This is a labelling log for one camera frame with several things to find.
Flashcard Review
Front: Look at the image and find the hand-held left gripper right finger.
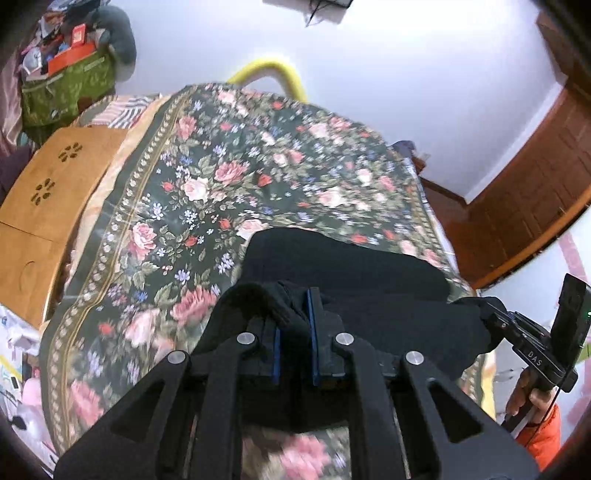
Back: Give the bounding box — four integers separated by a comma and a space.
307, 287, 541, 480

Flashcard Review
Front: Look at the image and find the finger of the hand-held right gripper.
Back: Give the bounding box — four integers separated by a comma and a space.
478, 298, 520, 344

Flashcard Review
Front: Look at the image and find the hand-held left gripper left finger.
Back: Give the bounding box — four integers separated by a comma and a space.
53, 318, 282, 480

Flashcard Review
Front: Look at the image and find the black garment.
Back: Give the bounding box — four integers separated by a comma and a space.
189, 228, 497, 435

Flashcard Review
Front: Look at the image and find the person's right forearm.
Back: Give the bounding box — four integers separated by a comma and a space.
524, 401, 561, 469

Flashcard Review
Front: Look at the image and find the person's right hand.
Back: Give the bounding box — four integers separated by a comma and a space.
505, 369, 559, 428

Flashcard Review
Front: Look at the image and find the brown wooden door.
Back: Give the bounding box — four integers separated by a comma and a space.
462, 9, 591, 291

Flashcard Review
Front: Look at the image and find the dark floral blanket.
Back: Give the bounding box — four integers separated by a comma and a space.
39, 83, 483, 480

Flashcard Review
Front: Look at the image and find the white printed sheet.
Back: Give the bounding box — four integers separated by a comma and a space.
0, 305, 51, 462

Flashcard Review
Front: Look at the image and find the wooden lap table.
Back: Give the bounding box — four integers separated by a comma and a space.
0, 126, 130, 328

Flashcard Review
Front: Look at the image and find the yellow padded tube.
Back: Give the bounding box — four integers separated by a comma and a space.
226, 58, 309, 104

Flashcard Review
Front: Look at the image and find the striped cloth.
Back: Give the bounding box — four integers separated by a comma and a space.
76, 95, 160, 130

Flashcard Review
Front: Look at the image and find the green fabric bag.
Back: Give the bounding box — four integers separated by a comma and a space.
21, 46, 116, 130

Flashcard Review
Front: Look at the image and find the grey plush toy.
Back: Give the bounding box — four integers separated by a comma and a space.
90, 7, 138, 81

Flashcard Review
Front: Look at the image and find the pink curtain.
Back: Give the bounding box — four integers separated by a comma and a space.
0, 60, 24, 158

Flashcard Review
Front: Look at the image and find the orange box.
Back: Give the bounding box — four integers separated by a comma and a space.
47, 41, 99, 75

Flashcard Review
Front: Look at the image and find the pile of assorted clutter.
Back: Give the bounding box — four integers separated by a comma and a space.
18, 0, 100, 70

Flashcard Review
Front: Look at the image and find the black monitor cable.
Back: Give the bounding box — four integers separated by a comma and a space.
305, 0, 345, 27

